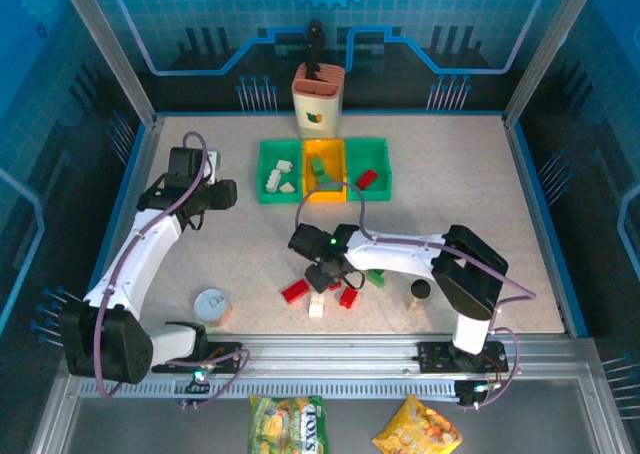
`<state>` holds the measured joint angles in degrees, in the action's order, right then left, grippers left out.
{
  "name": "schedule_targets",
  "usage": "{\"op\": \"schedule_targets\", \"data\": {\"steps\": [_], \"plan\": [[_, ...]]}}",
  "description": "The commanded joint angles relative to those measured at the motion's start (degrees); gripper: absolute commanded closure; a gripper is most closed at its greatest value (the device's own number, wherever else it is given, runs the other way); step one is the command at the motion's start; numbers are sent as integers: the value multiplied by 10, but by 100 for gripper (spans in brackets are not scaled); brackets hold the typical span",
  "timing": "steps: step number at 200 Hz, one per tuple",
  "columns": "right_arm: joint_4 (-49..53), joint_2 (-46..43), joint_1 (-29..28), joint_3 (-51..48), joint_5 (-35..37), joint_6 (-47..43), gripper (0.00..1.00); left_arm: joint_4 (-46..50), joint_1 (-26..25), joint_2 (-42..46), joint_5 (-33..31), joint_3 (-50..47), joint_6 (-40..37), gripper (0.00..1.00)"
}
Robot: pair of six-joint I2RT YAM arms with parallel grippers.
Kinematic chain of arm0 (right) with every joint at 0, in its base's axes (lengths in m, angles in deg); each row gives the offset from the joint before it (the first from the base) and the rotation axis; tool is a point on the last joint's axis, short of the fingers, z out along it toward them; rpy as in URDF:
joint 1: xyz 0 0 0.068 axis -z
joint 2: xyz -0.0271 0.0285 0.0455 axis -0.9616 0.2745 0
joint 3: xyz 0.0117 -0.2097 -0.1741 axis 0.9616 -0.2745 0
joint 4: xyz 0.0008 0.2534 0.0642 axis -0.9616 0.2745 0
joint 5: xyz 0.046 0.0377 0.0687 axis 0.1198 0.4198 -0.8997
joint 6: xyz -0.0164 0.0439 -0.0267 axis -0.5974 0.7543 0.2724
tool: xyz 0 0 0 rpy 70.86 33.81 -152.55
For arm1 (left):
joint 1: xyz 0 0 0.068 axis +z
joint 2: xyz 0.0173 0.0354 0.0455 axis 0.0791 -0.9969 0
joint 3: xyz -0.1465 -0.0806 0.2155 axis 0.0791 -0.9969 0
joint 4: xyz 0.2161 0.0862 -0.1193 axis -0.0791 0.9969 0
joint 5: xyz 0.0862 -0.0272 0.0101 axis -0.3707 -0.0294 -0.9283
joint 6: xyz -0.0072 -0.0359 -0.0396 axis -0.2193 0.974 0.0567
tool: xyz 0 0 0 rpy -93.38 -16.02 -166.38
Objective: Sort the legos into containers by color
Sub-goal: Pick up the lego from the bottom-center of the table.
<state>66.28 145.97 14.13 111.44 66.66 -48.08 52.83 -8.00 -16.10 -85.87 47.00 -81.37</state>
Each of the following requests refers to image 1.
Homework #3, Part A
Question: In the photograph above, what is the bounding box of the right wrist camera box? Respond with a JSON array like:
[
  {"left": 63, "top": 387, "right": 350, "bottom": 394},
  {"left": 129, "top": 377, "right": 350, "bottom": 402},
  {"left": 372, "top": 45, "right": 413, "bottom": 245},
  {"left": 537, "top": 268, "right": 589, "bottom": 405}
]
[{"left": 287, "top": 222, "right": 332, "bottom": 259}]

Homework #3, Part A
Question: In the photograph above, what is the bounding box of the yellow storage bin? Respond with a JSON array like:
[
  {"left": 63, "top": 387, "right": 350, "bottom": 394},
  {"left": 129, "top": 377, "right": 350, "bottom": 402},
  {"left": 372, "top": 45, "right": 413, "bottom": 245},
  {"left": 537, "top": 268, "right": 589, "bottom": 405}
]
[{"left": 301, "top": 138, "right": 349, "bottom": 204}]

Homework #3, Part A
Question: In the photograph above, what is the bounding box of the tin can pink label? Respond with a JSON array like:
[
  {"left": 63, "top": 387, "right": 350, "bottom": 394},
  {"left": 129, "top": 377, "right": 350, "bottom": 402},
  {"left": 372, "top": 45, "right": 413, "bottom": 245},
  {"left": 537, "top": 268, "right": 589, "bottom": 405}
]
[{"left": 193, "top": 287, "right": 234, "bottom": 329}]

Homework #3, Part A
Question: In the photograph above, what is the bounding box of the grey slotted cable duct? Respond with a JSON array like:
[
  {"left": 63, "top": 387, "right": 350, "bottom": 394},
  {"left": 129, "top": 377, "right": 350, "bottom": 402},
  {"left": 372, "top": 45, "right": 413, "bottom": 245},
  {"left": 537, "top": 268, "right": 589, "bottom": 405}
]
[{"left": 79, "top": 379, "right": 459, "bottom": 400}]

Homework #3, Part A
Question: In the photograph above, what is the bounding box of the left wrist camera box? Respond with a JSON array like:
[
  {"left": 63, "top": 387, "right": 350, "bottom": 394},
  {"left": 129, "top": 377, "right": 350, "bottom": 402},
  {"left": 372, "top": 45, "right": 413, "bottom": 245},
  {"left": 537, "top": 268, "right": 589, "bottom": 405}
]
[{"left": 166, "top": 146, "right": 224, "bottom": 185}]

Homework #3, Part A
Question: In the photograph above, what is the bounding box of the aluminium frame post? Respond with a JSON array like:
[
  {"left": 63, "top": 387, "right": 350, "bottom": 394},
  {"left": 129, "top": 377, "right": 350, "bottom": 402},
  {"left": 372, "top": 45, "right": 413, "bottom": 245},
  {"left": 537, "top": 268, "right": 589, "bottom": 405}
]
[
  {"left": 54, "top": 0, "right": 159, "bottom": 128},
  {"left": 502, "top": 0, "right": 609, "bottom": 128}
]

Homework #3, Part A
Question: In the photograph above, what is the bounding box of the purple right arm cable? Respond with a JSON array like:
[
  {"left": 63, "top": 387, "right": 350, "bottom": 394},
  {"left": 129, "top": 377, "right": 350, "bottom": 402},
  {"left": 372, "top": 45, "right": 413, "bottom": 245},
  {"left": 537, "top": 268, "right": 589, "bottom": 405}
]
[{"left": 295, "top": 184, "right": 535, "bottom": 411}]

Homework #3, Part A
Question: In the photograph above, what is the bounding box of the green yellow candy bag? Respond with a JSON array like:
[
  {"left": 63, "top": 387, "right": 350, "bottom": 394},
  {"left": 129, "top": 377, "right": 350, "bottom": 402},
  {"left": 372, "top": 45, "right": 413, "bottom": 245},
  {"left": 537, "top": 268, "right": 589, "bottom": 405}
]
[{"left": 248, "top": 393, "right": 329, "bottom": 454}]

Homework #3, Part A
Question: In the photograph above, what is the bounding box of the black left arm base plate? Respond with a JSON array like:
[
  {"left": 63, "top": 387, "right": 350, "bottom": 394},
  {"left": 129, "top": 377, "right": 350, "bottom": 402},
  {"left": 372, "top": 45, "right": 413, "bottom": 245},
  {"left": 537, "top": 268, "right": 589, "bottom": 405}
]
[{"left": 151, "top": 340, "right": 245, "bottom": 375}]

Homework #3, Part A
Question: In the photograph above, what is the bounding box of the small black-lidded jar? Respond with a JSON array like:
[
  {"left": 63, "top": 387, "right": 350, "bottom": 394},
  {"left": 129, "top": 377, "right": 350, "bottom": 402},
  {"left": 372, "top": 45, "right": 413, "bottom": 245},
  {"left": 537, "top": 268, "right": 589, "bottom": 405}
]
[{"left": 407, "top": 277, "right": 434, "bottom": 313}]

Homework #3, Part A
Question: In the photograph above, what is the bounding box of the yellow snack bag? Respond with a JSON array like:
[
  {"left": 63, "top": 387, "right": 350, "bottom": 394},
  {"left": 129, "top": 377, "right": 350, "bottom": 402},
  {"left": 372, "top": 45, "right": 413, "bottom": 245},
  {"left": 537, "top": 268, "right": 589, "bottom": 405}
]
[{"left": 371, "top": 393, "right": 464, "bottom": 454}]

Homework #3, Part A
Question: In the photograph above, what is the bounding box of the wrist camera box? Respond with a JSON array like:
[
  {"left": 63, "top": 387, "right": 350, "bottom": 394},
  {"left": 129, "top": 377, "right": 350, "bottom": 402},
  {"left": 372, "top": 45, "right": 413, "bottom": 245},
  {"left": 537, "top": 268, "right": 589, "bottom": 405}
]
[
  {"left": 166, "top": 146, "right": 224, "bottom": 185},
  {"left": 287, "top": 222, "right": 332, "bottom": 259}
]

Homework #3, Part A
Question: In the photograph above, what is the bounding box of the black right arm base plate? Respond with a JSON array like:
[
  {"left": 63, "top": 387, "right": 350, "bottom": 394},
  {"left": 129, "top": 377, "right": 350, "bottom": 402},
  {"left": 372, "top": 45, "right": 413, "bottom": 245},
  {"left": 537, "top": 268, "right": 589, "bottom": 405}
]
[{"left": 417, "top": 340, "right": 510, "bottom": 374}]

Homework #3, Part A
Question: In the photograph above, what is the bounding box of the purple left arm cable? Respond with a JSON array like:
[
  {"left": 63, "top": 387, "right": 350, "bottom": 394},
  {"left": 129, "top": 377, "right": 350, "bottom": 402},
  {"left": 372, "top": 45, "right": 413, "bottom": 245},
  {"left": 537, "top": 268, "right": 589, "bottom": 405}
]
[{"left": 94, "top": 131, "right": 251, "bottom": 410}]

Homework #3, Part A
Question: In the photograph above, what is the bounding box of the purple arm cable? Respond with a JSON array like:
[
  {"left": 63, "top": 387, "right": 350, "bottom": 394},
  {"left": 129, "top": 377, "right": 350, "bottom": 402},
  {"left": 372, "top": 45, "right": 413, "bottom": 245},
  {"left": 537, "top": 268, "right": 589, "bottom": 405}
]
[
  {"left": 94, "top": 131, "right": 251, "bottom": 410},
  {"left": 295, "top": 184, "right": 535, "bottom": 411}
]

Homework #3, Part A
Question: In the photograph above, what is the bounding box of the black knife handle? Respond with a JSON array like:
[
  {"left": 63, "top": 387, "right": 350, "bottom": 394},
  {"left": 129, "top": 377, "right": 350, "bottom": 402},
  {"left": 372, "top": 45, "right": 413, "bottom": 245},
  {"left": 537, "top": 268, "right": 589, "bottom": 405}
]
[{"left": 305, "top": 19, "right": 326, "bottom": 81}]

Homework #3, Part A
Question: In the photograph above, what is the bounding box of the aluminium frame rail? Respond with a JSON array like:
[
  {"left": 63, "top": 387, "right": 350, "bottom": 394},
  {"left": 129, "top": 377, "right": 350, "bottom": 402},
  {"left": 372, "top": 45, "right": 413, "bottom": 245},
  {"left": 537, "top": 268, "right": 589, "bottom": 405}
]
[{"left": 59, "top": 331, "right": 601, "bottom": 383}]

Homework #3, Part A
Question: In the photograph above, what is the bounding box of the cream knife block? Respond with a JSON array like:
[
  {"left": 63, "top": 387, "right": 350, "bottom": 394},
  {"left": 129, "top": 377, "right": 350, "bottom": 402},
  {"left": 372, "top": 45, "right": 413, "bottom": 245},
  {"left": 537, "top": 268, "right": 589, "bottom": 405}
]
[{"left": 291, "top": 62, "right": 348, "bottom": 139}]

